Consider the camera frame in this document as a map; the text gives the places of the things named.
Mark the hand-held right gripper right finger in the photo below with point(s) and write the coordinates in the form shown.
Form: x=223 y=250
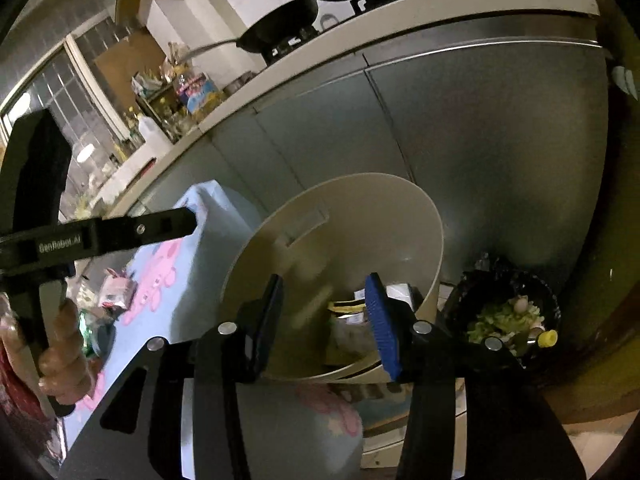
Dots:
x=382 y=327

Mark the white plastic jug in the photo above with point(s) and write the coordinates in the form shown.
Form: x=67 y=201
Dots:
x=152 y=135

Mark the beige plastic bin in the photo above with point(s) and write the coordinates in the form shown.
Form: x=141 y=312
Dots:
x=350 y=220

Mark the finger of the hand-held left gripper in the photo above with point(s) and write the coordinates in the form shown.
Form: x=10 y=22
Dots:
x=150 y=227

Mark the person's left hand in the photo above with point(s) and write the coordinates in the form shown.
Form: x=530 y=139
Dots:
x=67 y=365

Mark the black frying pan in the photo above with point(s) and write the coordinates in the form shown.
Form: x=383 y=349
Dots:
x=280 y=25

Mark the person's left forearm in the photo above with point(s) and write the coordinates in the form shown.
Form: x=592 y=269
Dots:
x=15 y=385

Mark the green vegetable scraps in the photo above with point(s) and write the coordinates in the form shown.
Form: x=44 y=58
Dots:
x=495 y=322

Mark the black bag-lined bin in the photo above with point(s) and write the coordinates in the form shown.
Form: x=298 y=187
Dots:
x=460 y=300

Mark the yellow black wrapper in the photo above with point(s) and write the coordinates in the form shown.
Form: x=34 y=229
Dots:
x=347 y=307

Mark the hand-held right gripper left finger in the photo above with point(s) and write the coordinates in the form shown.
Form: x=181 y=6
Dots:
x=262 y=330

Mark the colourful snack bag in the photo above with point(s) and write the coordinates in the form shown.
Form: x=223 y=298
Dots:
x=197 y=92

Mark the blue cartoon printed cloth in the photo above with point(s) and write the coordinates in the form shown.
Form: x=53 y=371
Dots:
x=300 y=425

